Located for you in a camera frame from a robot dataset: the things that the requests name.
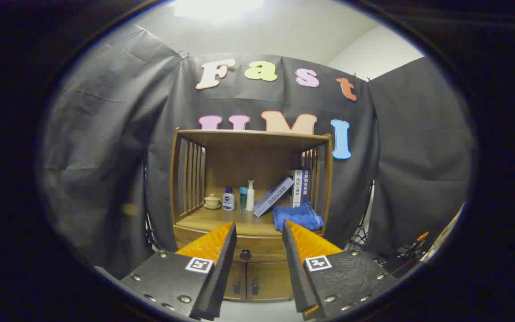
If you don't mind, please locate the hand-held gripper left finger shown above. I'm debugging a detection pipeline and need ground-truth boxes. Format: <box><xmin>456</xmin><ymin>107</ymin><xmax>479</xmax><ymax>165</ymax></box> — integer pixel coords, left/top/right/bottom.
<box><xmin>121</xmin><ymin>221</ymin><xmax>237</xmax><ymax>321</ymax></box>

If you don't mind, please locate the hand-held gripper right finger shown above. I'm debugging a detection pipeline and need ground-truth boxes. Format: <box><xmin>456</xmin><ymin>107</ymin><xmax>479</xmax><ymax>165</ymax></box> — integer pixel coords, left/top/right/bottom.
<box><xmin>282</xmin><ymin>220</ymin><xmax>397</xmax><ymax>321</ymax></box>

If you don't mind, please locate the wooden drawer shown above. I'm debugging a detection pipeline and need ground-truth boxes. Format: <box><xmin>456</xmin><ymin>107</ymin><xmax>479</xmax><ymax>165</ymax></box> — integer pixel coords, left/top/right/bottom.
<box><xmin>173</xmin><ymin>225</ymin><xmax>324</xmax><ymax>263</ymax></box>

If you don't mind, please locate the wooden cabinet door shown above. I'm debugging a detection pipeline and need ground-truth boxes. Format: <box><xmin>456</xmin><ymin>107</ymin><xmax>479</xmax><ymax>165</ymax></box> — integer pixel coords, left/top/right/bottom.
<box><xmin>246</xmin><ymin>262</ymin><xmax>295</xmax><ymax>301</ymax></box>
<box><xmin>224</xmin><ymin>262</ymin><xmax>247</xmax><ymax>301</ymax></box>

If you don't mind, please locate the wooden countertop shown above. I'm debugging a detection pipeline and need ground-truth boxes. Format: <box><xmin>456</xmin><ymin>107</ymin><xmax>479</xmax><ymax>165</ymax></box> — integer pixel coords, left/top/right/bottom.
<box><xmin>175</xmin><ymin>203</ymin><xmax>325</xmax><ymax>237</ymax></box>

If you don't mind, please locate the wooden cabinet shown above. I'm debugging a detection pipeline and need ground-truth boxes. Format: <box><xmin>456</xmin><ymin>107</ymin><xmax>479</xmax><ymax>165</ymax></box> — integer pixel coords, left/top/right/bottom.
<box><xmin>169</xmin><ymin>127</ymin><xmax>333</xmax><ymax>302</ymax></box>

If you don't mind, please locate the blue towel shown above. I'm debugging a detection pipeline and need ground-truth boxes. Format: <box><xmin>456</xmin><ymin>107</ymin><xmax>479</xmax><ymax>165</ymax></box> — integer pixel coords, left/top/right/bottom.
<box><xmin>272</xmin><ymin>203</ymin><xmax>324</xmax><ymax>232</ymax></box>

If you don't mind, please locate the white bottle blue cap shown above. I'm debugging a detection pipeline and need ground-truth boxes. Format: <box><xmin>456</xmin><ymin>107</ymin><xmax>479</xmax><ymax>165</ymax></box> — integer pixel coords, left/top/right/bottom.
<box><xmin>222</xmin><ymin>186</ymin><xmax>236</xmax><ymax>212</ymax></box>

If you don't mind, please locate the grey book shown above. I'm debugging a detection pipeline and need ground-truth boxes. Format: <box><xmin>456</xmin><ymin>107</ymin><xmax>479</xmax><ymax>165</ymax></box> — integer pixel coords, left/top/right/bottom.
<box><xmin>253</xmin><ymin>177</ymin><xmax>295</xmax><ymax>218</ymax></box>

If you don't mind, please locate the black backdrop stand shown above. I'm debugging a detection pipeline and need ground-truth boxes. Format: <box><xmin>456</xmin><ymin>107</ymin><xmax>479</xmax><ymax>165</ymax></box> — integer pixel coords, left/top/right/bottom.
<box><xmin>144</xmin><ymin>139</ymin><xmax>162</xmax><ymax>251</ymax></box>

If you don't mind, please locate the white book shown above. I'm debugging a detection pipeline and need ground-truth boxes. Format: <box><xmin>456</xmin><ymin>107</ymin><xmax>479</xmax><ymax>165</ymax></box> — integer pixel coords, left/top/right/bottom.
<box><xmin>291</xmin><ymin>169</ymin><xmax>304</xmax><ymax>208</ymax></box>

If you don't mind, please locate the dark blue book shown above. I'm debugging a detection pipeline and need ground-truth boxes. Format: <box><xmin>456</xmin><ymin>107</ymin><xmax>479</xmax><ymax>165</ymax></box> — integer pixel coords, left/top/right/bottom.
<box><xmin>301</xmin><ymin>168</ymin><xmax>312</xmax><ymax>206</ymax></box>

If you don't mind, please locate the black device orange tip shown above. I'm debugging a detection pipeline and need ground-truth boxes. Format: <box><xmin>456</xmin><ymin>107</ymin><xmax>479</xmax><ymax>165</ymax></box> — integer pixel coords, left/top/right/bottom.
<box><xmin>398</xmin><ymin>231</ymin><xmax>430</xmax><ymax>262</ymax></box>

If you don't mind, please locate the beige panel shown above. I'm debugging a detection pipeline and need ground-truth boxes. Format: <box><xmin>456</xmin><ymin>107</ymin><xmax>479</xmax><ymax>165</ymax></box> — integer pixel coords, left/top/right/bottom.
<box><xmin>421</xmin><ymin>203</ymin><xmax>464</xmax><ymax>262</ymax></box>

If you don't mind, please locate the black backdrop cloth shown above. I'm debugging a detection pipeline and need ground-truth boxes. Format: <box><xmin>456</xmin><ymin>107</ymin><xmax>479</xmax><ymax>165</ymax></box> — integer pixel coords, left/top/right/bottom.
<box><xmin>38</xmin><ymin>25</ymin><xmax>475</xmax><ymax>280</ymax></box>

